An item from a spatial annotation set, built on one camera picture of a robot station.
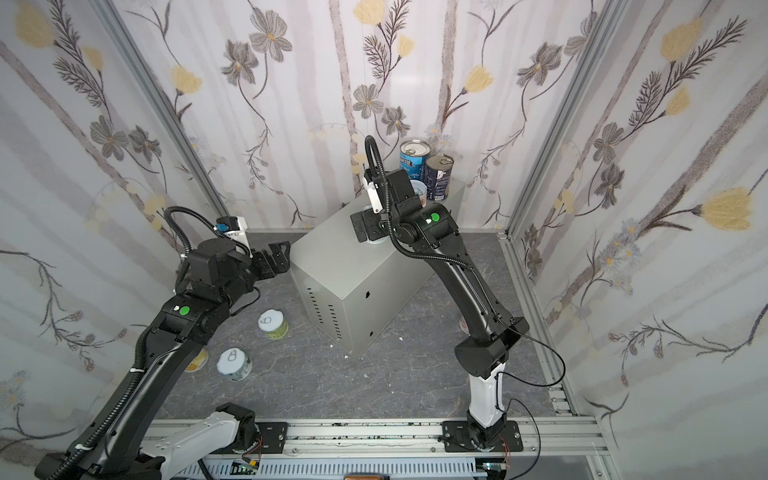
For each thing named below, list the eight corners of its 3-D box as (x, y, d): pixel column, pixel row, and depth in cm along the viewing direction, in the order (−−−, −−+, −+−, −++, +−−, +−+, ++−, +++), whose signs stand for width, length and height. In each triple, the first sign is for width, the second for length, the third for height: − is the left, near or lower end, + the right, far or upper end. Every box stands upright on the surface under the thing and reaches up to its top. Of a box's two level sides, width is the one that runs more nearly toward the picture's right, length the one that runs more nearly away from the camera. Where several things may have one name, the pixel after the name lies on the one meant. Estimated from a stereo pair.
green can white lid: (261, 339, 93) (254, 330, 88) (267, 318, 98) (261, 309, 93) (285, 339, 93) (279, 330, 88) (290, 318, 98) (285, 309, 93)
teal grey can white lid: (223, 381, 85) (213, 373, 80) (232, 355, 90) (222, 347, 85) (248, 381, 85) (240, 373, 80) (256, 356, 90) (248, 347, 85)
